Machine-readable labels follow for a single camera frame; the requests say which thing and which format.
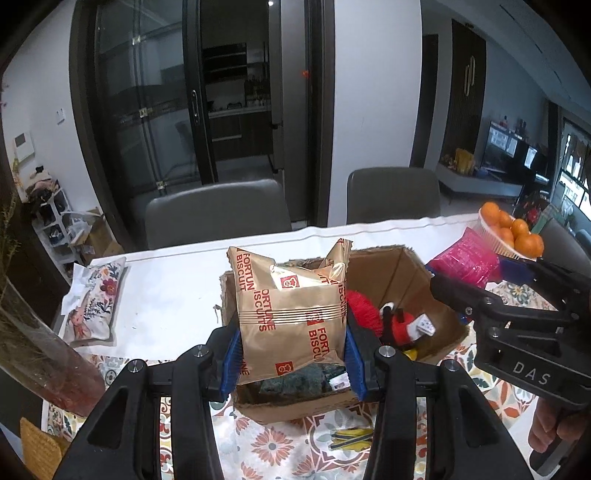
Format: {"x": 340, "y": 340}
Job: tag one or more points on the red flower bouquet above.
{"x": 535, "y": 212}

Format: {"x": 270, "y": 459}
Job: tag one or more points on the dried plant stems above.
{"x": 9, "y": 240}

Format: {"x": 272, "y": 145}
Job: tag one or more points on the woven coaster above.
{"x": 41, "y": 443}

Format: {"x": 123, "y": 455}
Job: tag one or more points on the kitchen cabinet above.
{"x": 235, "y": 101}

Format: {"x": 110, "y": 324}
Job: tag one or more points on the cardboard box with bags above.
{"x": 99, "y": 235}

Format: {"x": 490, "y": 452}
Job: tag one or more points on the orange fruit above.
{"x": 506, "y": 219}
{"x": 489, "y": 213}
{"x": 520, "y": 227}
{"x": 507, "y": 236}
{"x": 529, "y": 245}

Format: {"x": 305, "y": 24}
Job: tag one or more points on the brown cardboard box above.
{"x": 392, "y": 277}

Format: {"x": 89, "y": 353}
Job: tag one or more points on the white shoe rack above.
{"x": 53, "y": 221}

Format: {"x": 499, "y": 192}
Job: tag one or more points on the dark wooden door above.
{"x": 466, "y": 87}

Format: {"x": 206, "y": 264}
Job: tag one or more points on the grey chair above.
{"x": 217, "y": 212}
{"x": 565, "y": 244}
{"x": 392, "y": 194}

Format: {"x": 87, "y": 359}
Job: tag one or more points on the gold biscuit packet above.
{"x": 286, "y": 314}

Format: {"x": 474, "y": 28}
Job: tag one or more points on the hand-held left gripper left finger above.
{"x": 232, "y": 364}

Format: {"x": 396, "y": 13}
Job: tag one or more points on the pink plastic packet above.
{"x": 466, "y": 261}

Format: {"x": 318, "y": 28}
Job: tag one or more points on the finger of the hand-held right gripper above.
{"x": 517, "y": 271}
{"x": 461, "y": 293}

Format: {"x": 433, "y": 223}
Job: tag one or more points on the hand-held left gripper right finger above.
{"x": 355, "y": 364}

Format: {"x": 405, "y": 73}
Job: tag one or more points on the patterned tablecloth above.
{"x": 277, "y": 443}

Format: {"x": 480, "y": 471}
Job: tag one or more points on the grey low bench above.
{"x": 480, "y": 182}

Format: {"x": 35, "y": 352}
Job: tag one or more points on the white fruit bowl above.
{"x": 490, "y": 233}

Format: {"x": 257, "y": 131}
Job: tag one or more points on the floral fabric pouch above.
{"x": 94, "y": 300}

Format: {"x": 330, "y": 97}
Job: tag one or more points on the white wall intercom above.
{"x": 24, "y": 146}

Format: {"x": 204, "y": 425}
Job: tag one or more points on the glass vase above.
{"x": 41, "y": 350}

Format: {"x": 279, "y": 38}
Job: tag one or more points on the red fluffy toy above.
{"x": 364, "y": 311}

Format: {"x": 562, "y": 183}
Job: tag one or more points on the white table cloth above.
{"x": 175, "y": 286}

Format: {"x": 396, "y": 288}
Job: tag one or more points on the yellow black striped band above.
{"x": 351, "y": 438}

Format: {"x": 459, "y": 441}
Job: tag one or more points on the dark framed glass sliding door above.
{"x": 147, "y": 115}

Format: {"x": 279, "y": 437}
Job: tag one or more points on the person's right hand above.
{"x": 545, "y": 424}

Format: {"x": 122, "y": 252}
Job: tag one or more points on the black and red plush toy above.
{"x": 401, "y": 330}

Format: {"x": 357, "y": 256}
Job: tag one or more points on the yellow bag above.
{"x": 464, "y": 161}

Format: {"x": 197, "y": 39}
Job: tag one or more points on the dark green cloth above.
{"x": 295, "y": 383}

